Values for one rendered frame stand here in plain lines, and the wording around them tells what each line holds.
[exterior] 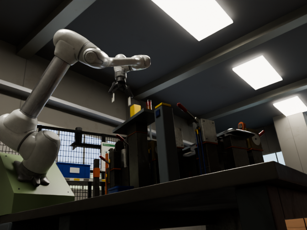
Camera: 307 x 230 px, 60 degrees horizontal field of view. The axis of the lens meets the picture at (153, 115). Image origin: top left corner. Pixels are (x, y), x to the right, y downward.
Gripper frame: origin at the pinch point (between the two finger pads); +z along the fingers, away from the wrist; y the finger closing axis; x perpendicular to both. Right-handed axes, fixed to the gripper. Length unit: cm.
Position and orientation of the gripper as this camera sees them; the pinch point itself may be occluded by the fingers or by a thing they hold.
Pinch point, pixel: (121, 102)
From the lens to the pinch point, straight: 199.6
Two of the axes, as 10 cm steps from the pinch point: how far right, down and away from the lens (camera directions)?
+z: 0.7, 9.2, -3.9
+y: 8.3, 1.7, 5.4
